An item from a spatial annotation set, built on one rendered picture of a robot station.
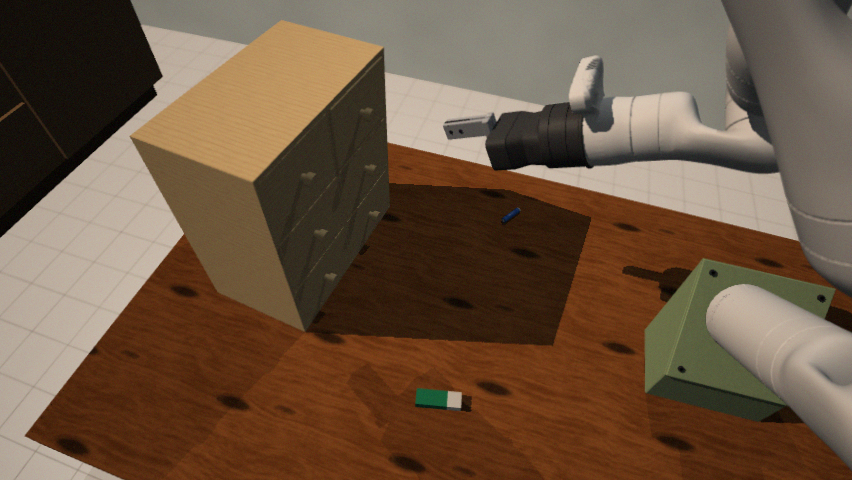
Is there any tan wooden chest of drawers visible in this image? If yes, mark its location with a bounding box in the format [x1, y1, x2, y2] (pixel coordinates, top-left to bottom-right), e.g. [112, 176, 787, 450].
[130, 20, 390, 332]

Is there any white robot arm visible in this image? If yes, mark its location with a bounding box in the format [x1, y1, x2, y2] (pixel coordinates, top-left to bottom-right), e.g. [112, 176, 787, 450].
[631, 0, 852, 471]

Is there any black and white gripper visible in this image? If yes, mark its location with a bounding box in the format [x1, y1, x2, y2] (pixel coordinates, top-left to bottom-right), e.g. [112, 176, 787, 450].
[443, 56, 636, 171]

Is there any dark olive drawer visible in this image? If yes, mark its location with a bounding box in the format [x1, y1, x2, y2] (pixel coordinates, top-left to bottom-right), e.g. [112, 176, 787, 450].
[347, 170, 388, 259]
[257, 112, 336, 241]
[279, 176, 344, 289]
[330, 57, 385, 168]
[339, 120, 386, 218]
[295, 226, 350, 326]

